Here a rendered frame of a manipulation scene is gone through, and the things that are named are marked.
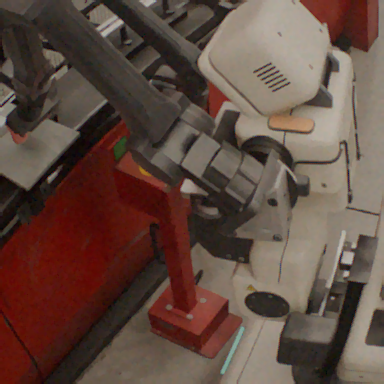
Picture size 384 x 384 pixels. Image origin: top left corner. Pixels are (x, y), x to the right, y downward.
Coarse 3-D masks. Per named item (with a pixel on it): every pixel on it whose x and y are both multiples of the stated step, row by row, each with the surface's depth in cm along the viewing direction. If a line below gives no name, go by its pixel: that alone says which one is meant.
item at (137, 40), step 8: (176, 8) 188; (160, 16) 185; (168, 16) 185; (176, 16) 184; (184, 16) 188; (168, 24) 182; (136, 40) 176; (144, 40) 176; (120, 48) 174; (128, 48) 174; (136, 48) 175; (128, 56) 173
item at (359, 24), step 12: (360, 0) 296; (372, 0) 300; (360, 12) 302; (372, 12) 307; (348, 24) 315; (360, 24) 309; (372, 24) 315; (348, 36) 321; (360, 36) 315; (372, 36) 323; (360, 48) 322
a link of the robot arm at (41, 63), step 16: (0, 32) 78; (16, 32) 83; (32, 32) 88; (16, 48) 89; (32, 48) 93; (16, 64) 99; (32, 64) 98; (48, 64) 106; (16, 80) 106; (32, 80) 104; (48, 80) 112; (32, 96) 109
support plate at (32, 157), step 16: (0, 112) 145; (48, 128) 139; (64, 128) 138; (0, 144) 137; (32, 144) 136; (48, 144) 135; (64, 144) 134; (0, 160) 133; (16, 160) 133; (32, 160) 132; (48, 160) 132; (16, 176) 129; (32, 176) 129
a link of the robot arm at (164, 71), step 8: (160, 72) 147; (168, 72) 148; (152, 80) 149; (160, 80) 148; (168, 80) 147; (176, 80) 146; (192, 80) 140; (200, 80) 141; (160, 88) 149; (168, 88) 148; (184, 88) 143; (192, 88) 142; (200, 88) 143
